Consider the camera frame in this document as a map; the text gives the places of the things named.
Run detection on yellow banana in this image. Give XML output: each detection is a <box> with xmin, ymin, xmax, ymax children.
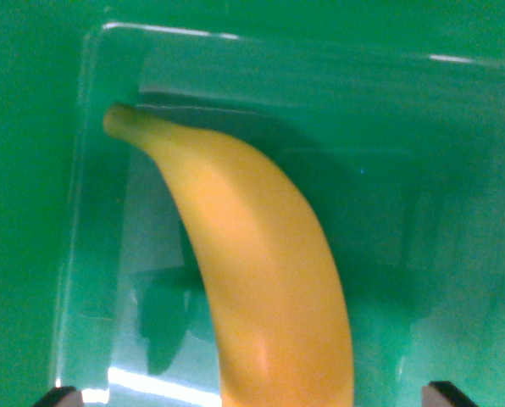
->
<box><xmin>103</xmin><ymin>103</ymin><xmax>355</xmax><ymax>407</ymax></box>

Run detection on green plastic bin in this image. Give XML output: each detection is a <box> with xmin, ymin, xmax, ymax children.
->
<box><xmin>0</xmin><ymin>0</ymin><xmax>505</xmax><ymax>407</ymax></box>

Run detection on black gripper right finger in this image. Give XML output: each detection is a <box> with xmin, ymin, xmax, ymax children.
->
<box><xmin>420</xmin><ymin>381</ymin><xmax>479</xmax><ymax>407</ymax></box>

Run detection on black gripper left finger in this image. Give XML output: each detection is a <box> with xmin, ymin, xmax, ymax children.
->
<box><xmin>32</xmin><ymin>386</ymin><xmax>83</xmax><ymax>407</ymax></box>

